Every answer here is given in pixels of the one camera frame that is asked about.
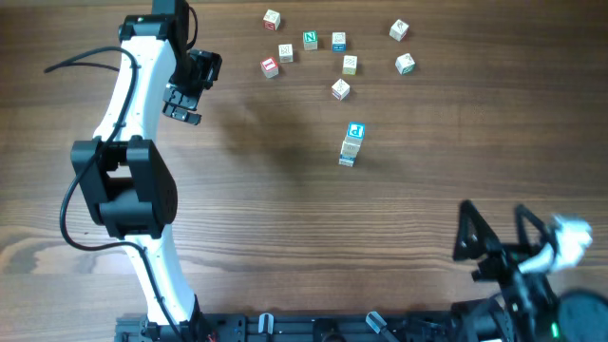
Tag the red blue tilted block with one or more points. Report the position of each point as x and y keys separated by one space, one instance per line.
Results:
x=341 y=89

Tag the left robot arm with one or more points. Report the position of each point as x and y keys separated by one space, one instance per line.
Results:
x=127 y=187

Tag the blue P block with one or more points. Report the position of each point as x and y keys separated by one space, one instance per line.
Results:
x=355 y=133

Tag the yellow top block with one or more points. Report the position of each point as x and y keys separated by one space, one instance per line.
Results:
x=348 y=153

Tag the red six block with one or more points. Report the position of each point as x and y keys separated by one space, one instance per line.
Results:
x=271 y=19

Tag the yellow sided picture block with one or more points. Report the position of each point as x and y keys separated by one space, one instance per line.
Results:
x=348 y=146

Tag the far right picture block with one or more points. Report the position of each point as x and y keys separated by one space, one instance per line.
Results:
x=398 y=30

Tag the green sided picture block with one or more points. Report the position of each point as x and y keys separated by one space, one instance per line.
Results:
x=405 y=64

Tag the red I block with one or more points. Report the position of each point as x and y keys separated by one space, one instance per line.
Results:
x=269 y=67

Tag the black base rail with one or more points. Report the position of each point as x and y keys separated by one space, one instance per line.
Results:
x=416 y=326

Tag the white picture block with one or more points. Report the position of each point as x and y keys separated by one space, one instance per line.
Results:
x=286 y=53

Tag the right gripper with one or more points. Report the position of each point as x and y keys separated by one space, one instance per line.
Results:
x=484 y=241

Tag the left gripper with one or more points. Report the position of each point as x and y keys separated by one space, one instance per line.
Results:
x=211 y=63

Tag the yellow green picture block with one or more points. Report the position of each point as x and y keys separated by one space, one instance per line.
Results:
x=349 y=65

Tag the blue sided picture block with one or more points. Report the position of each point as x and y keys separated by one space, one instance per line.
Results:
x=339 y=42

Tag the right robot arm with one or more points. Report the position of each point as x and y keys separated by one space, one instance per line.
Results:
x=535 y=311

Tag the green N block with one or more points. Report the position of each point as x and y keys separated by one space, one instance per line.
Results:
x=310 y=40

